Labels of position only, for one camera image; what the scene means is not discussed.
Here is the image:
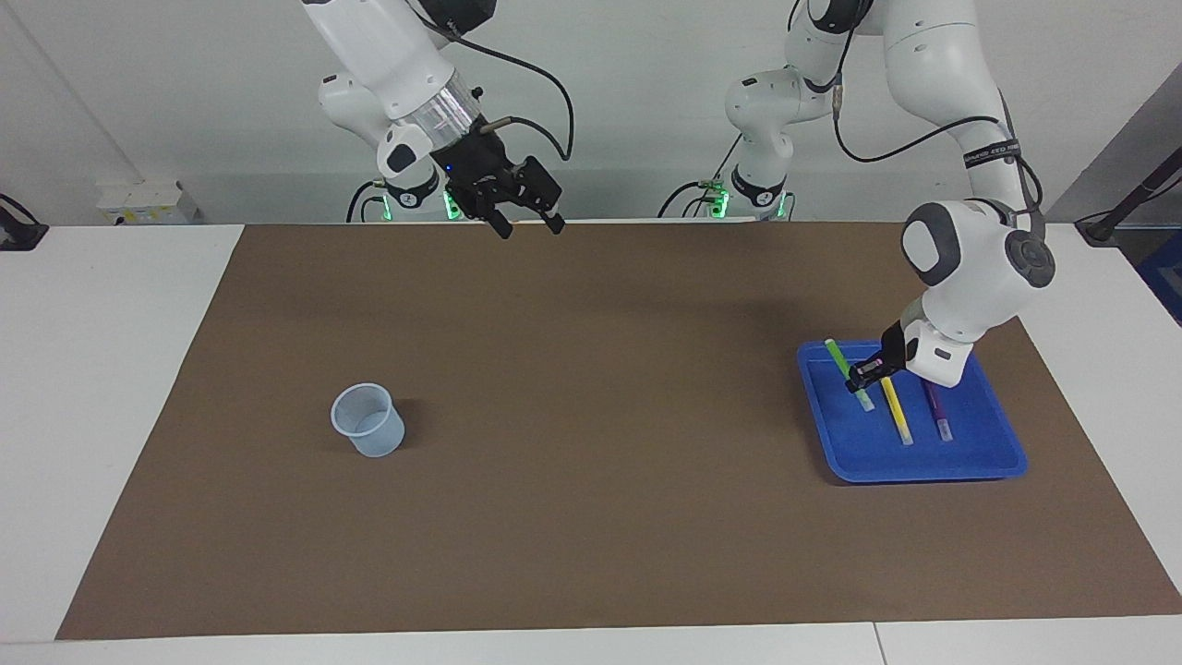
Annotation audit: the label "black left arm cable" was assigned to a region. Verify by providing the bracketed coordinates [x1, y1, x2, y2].
[785, 0, 1044, 223]

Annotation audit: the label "black clamp mount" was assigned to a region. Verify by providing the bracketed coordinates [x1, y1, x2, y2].
[0, 194, 49, 252]

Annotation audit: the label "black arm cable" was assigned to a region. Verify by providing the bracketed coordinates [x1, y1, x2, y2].
[785, 0, 1044, 223]
[406, 0, 575, 163]

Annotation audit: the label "black stand pole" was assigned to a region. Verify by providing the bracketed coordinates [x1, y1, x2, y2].
[1074, 143, 1182, 247]

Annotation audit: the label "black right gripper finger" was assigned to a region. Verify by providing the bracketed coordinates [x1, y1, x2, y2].
[517, 156, 567, 236]
[480, 196, 515, 241]

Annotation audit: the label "green pen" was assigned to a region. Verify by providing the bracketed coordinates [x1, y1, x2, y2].
[824, 338, 875, 413]

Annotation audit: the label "blue crate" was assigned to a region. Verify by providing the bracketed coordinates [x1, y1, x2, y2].
[1134, 229, 1182, 326]

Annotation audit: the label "yellow pen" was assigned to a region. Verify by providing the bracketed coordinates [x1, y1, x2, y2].
[879, 377, 915, 447]

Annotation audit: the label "black base cable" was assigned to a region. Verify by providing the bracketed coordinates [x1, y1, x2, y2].
[346, 180, 389, 224]
[657, 132, 745, 220]

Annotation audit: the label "blue plastic tray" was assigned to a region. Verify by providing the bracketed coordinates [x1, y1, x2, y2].
[796, 339, 1029, 485]

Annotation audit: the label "translucent plastic cup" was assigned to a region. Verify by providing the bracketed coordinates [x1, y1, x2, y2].
[331, 382, 405, 459]

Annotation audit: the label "purple pen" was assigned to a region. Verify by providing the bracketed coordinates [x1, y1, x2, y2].
[923, 381, 954, 442]

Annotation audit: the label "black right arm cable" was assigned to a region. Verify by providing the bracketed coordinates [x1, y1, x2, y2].
[406, 0, 575, 163]

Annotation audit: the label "brown table mat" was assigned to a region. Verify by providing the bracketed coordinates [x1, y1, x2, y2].
[55, 222, 1182, 641]

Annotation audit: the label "white wall socket box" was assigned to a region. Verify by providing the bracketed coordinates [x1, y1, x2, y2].
[97, 178, 199, 226]

